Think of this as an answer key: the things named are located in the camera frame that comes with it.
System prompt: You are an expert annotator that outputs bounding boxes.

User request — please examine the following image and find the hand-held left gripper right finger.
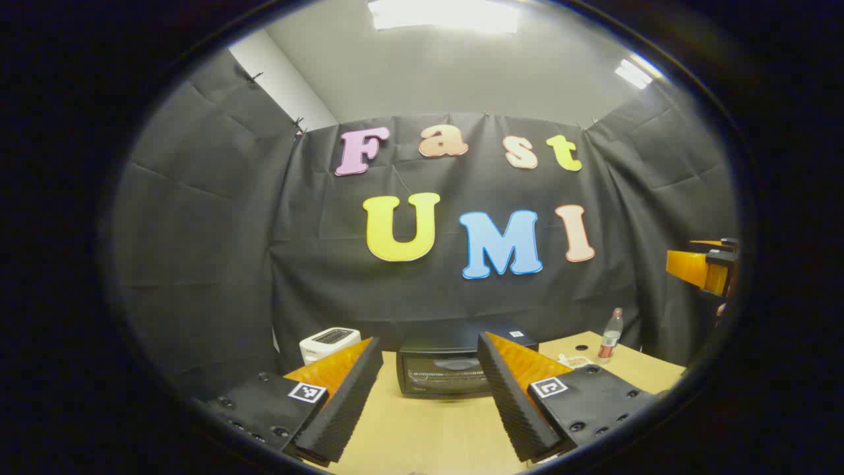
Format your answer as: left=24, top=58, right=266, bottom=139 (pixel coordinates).
left=476, top=331, right=660, bottom=464

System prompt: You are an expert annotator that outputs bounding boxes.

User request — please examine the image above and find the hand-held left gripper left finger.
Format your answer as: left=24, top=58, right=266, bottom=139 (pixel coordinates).
left=198, top=336, right=384, bottom=466

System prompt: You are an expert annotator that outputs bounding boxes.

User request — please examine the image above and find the black electric oven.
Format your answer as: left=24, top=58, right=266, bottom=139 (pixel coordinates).
left=396, top=320, right=540, bottom=400

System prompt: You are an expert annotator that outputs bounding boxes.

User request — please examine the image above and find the white toaster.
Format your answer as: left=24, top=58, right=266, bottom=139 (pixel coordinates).
left=299, top=327, right=362, bottom=365

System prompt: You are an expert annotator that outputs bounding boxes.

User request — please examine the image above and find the clear red label water bottle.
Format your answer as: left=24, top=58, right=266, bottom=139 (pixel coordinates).
left=597, top=307, right=624, bottom=365

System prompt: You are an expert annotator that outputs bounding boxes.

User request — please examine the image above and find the black backdrop cloth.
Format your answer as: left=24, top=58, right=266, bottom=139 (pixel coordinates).
left=109, top=49, right=739, bottom=403

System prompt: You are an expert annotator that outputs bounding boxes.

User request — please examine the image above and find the small ceiling light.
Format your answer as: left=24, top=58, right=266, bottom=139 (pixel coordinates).
left=615, top=58, right=662, bottom=90

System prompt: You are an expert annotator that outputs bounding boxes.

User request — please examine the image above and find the large ceiling light panel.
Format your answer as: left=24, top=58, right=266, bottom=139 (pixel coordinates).
left=368, top=0, right=522, bottom=34

